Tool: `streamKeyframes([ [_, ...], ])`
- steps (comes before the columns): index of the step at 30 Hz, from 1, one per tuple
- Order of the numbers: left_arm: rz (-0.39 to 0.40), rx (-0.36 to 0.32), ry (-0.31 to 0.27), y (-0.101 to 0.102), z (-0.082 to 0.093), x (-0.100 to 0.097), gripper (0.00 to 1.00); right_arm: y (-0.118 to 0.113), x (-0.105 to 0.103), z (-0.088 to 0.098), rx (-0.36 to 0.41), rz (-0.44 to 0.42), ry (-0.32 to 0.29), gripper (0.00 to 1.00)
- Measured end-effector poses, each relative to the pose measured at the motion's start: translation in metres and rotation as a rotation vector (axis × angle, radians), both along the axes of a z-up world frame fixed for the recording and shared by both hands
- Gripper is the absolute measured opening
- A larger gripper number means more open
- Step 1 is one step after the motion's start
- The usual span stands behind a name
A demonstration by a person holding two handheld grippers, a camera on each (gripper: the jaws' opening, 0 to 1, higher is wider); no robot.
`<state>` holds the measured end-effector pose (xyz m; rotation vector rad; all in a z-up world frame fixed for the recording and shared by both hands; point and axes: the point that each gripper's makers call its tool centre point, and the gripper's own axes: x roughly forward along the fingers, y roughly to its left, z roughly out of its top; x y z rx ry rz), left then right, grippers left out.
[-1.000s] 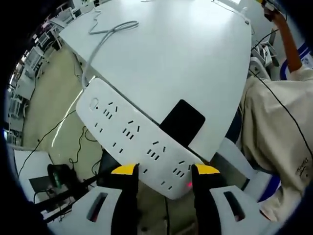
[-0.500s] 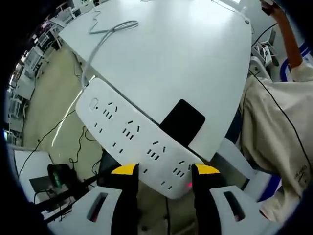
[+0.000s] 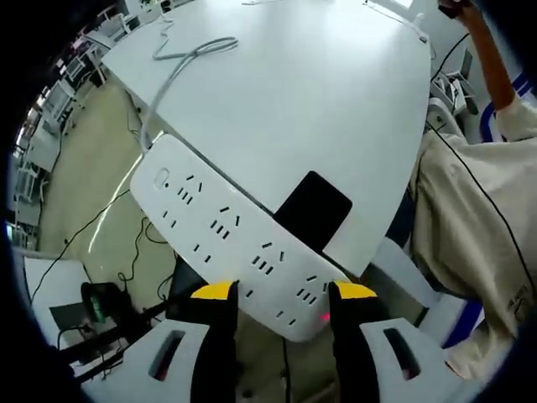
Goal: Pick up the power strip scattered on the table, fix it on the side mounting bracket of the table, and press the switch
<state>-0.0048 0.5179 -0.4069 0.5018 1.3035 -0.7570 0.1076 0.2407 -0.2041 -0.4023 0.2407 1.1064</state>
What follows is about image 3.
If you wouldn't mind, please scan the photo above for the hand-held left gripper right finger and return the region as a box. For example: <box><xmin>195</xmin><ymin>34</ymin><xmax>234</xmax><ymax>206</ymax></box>
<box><xmin>327</xmin><ymin>280</ymin><xmax>463</xmax><ymax>403</ymax></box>

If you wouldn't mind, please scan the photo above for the person in beige shirt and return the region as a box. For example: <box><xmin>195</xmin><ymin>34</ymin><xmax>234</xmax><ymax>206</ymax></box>
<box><xmin>412</xmin><ymin>99</ymin><xmax>537</xmax><ymax>384</ymax></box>

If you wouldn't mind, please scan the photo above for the thin black cable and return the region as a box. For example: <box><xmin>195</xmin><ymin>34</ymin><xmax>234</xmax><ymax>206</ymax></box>
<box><xmin>425</xmin><ymin>32</ymin><xmax>537</xmax><ymax>289</ymax></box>

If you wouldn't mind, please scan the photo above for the thin white cable with adapter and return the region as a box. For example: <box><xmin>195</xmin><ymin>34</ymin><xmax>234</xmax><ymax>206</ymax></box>
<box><xmin>363</xmin><ymin>0</ymin><xmax>430</xmax><ymax>44</ymax></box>

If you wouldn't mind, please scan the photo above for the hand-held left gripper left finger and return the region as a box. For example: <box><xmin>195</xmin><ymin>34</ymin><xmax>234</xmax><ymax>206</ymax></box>
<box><xmin>117</xmin><ymin>279</ymin><xmax>241</xmax><ymax>403</ymax></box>

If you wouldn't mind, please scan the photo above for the white table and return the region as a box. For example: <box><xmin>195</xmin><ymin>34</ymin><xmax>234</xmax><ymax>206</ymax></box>
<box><xmin>99</xmin><ymin>0</ymin><xmax>434</xmax><ymax>279</ymax></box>

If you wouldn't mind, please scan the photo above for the white power strip cable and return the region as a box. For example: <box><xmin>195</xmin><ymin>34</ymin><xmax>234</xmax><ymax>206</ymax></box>
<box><xmin>139</xmin><ymin>35</ymin><xmax>241</xmax><ymax>153</ymax></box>

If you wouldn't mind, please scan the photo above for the white seat chair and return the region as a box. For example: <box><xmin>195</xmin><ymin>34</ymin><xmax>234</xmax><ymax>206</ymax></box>
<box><xmin>363</xmin><ymin>236</ymin><xmax>467</xmax><ymax>350</ymax></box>

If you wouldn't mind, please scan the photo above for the white partition panel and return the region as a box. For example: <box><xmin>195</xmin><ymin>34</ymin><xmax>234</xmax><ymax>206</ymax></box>
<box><xmin>22</xmin><ymin>254</ymin><xmax>92</xmax><ymax>337</ymax></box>

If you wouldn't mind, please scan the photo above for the black device with green light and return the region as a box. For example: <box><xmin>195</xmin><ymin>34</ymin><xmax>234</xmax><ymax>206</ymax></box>
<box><xmin>81</xmin><ymin>281</ymin><xmax>128</xmax><ymax>325</ymax></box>

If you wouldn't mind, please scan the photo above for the white power strip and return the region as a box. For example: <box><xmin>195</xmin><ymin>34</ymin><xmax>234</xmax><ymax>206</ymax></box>
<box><xmin>128</xmin><ymin>133</ymin><xmax>352</xmax><ymax>344</ymax></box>

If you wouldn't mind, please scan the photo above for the black floor cable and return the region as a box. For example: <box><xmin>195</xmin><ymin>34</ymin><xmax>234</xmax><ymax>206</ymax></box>
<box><xmin>29</xmin><ymin>188</ymin><xmax>177</xmax><ymax>303</ymax></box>

